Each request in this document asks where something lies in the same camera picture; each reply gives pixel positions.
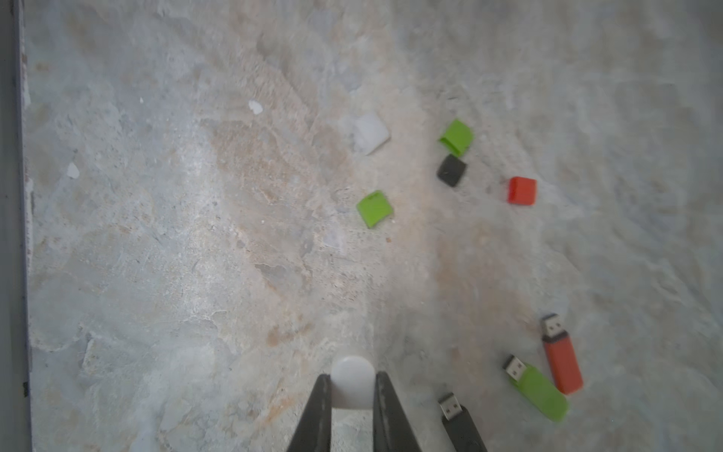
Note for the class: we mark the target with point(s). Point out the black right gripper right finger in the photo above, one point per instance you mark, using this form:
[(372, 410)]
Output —
[(392, 431)]

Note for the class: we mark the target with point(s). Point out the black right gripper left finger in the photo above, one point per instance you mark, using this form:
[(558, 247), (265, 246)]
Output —
[(313, 432)]

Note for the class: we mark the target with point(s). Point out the white rounded usb cap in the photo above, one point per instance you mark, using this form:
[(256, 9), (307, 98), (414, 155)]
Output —
[(353, 378)]

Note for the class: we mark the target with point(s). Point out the black usb drive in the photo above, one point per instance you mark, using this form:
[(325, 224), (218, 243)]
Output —
[(459, 425)]

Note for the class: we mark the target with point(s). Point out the green usb drive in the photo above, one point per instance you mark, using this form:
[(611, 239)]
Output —
[(536, 388)]

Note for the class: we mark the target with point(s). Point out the red usb drive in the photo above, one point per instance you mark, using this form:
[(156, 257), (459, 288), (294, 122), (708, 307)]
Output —
[(561, 355)]

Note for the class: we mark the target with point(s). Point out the green usb cap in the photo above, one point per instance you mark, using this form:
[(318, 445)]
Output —
[(374, 208), (457, 138)]

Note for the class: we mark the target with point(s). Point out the black usb cap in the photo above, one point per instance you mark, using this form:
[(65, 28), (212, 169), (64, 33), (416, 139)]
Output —
[(451, 170)]

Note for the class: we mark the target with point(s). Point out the red usb cap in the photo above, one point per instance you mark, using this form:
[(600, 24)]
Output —
[(522, 191)]

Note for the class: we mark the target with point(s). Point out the white square usb cap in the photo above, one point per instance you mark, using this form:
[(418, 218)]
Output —
[(370, 132)]

